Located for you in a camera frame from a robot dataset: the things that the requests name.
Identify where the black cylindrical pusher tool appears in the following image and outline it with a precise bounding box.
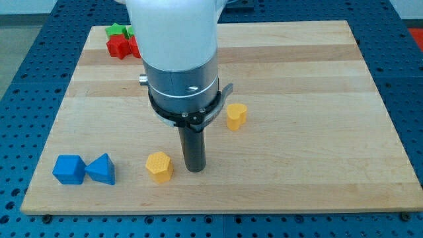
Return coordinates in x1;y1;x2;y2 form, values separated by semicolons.
178;127;206;173

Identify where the red star block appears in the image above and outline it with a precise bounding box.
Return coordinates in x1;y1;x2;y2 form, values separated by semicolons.
106;34;132;60

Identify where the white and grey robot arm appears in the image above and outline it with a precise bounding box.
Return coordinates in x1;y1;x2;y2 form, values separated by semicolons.
123;0;227;114

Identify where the blue cube block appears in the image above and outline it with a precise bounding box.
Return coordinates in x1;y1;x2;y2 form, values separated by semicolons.
52;155;86;184

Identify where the red block behind arm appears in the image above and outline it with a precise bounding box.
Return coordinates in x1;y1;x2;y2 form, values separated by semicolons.
128;36;141;58

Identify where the black clamp ring with lever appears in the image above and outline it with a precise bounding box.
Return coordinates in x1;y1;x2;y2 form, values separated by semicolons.
147;83;234;134

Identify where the yellow heart block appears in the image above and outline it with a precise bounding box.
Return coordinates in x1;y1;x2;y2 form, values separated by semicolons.
227;103;248;131

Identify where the green block behind arm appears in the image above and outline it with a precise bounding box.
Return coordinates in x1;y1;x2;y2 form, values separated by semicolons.
127;25;134;38

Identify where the blue triangle block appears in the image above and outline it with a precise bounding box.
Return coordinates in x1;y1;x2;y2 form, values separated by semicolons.
85;153;116;185

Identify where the yellow hexagon block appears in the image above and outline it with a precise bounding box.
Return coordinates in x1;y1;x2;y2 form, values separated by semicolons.
145;151;173;184

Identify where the wooden board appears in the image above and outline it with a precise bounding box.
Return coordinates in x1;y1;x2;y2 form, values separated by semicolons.
21;20;422;215

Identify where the green star block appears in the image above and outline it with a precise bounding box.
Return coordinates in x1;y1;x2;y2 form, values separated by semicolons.
105;22;129;39

